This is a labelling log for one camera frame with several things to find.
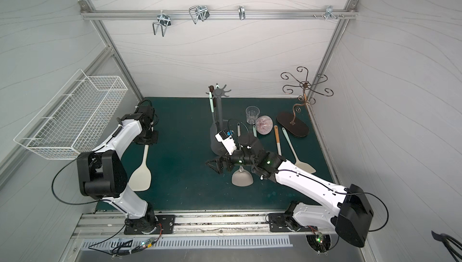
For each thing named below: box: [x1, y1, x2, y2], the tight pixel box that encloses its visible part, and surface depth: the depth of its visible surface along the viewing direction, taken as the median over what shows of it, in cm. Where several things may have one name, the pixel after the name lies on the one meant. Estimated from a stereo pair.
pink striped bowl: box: [255, 115, 274, 136], surface depth 106 cm
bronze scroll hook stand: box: [276, 66, 334, 138], surface depth 102 cm
